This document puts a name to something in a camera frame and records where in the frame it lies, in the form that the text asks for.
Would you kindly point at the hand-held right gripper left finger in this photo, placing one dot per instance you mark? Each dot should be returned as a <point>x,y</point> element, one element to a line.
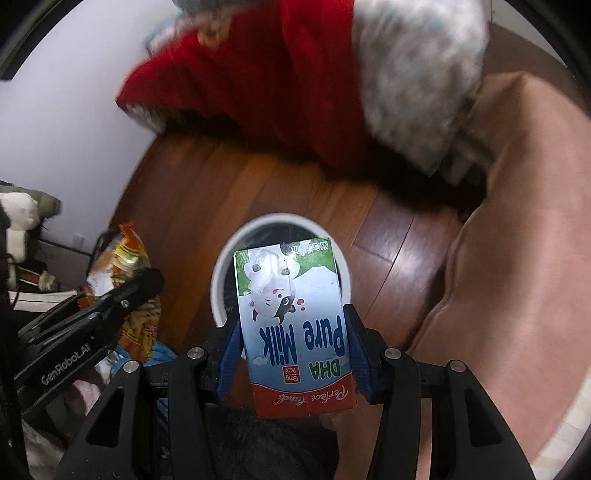
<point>229,364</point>

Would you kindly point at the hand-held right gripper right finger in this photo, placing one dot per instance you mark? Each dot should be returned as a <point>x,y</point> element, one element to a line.
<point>359,364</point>

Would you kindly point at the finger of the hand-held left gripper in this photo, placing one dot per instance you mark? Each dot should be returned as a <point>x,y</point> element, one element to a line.
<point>134,295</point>

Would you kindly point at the orange yellow snack packet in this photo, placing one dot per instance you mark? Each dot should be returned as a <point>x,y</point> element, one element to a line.
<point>124,258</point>

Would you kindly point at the blue white milk carton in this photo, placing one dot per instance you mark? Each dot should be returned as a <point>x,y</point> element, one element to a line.
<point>295,332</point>

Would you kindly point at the white round bin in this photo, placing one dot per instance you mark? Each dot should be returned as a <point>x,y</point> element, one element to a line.
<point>227,277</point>

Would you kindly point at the pink cloth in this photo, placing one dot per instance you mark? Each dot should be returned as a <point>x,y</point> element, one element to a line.
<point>78,401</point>

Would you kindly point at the dark striped bag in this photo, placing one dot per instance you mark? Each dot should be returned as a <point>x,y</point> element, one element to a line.
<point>32,288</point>

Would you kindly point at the white green plush toy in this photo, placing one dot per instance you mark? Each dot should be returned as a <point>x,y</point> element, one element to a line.
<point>21,210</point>

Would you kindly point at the beige sofa cushion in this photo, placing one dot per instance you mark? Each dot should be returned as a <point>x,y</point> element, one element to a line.
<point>521,258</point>

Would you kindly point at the red cloth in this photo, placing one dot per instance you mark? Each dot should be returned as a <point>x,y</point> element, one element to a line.
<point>277,78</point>

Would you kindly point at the white fluffy blanket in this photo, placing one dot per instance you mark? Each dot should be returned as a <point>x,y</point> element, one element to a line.
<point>415,78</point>

